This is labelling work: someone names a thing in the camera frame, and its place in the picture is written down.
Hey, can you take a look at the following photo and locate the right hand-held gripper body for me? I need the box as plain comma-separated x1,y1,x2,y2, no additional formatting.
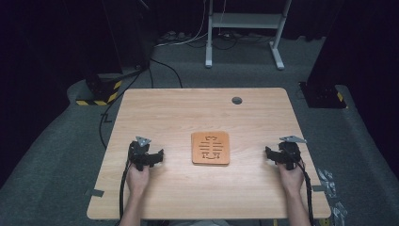
278,135,308,171

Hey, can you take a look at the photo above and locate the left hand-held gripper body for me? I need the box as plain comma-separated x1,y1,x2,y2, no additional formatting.
127,136,152,172

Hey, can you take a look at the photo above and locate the orange cut-out pattern coaster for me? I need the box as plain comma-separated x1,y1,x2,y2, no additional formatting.
190,130,231,167

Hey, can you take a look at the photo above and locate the person's left hand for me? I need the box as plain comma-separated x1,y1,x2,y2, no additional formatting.
125,162,152,198

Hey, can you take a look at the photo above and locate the person's right hand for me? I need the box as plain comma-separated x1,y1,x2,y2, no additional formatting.
277,161,307,198

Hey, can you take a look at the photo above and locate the crumpled clear plastic wrap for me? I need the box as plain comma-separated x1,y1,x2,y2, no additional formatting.
316,169,348,226

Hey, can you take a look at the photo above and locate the black stand perforated base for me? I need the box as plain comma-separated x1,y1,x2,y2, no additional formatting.
298,81,348,110

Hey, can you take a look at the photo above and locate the black stand yellow striped base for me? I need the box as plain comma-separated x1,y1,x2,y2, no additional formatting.
75,73,123,107

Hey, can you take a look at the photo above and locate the person's grey clothing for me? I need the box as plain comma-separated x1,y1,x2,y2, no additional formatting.
168,219,231,226

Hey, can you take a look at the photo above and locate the grey power strip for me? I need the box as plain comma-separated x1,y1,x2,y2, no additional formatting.
157,30,190,44

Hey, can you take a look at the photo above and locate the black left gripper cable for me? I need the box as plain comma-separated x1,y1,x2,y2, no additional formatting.
119,159,132,221

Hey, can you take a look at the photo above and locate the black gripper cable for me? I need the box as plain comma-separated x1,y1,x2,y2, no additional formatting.
295,159,315,226
119,159,132,221

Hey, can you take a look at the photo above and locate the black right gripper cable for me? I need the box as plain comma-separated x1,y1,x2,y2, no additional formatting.
295,159,315,226

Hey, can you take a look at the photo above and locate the black floor cable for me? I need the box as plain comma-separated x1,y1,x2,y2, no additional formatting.
98,57,184,149

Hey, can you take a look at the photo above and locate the white floor cable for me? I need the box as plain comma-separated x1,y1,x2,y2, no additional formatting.
154,0,209,49

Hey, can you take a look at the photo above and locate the white metal stand frame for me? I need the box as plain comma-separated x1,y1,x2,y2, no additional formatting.
204,0,293,71

